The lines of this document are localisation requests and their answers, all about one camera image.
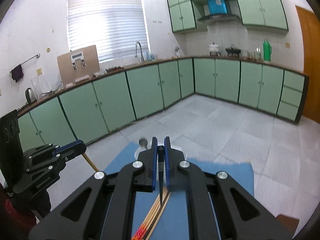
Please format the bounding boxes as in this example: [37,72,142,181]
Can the black chopstick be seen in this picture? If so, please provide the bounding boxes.
[157,145,164,206]

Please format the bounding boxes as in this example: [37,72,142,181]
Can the wooden chopstick red end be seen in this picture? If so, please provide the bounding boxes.
[139,192,171,240]
[134,192,168,240]
[131,195,161,240]
[82,153,99,172]

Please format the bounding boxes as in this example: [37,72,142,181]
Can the green lower kitchen cabinets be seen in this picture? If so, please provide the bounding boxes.
[18,57,309,150]

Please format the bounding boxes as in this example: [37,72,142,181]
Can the blue table mat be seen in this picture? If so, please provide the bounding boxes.
[104,142,254,240]

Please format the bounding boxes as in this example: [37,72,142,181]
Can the steel electric kettle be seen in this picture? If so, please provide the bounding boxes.
[25,88,37,105]

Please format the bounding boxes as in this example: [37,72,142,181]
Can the brown cardboard box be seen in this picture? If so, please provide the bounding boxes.
[57,45,100,86]

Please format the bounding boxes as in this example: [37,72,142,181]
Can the dark purple cloth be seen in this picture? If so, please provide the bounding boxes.
[10,64,24,83]

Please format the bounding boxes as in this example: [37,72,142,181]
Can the chrome sink faucet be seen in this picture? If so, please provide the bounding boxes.
[135,41,145,63]

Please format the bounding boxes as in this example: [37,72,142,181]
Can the brown wooden chair seat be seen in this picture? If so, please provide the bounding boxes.
[276,214,299,237]

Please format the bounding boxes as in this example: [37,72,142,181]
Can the white window blinds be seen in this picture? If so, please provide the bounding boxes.
[67,0,150,61]

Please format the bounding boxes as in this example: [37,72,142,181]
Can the white cooking pot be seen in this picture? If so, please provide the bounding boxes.
[209,42,221,56]

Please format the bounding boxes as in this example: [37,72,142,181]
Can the black wok pan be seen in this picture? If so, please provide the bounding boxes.
[225,44,241,57]

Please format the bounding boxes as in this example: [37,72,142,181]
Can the glass jars on counter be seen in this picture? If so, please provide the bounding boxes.
[241,48,262,60]

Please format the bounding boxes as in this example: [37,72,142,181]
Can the green thermos flask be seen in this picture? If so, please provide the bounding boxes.
[263,39,272,61]

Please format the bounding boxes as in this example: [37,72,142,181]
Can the blue range hood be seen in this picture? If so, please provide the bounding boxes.
[198,0,242,25]

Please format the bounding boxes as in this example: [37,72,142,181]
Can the chrome towel rail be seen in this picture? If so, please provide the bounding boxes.
[17,53,41,67]

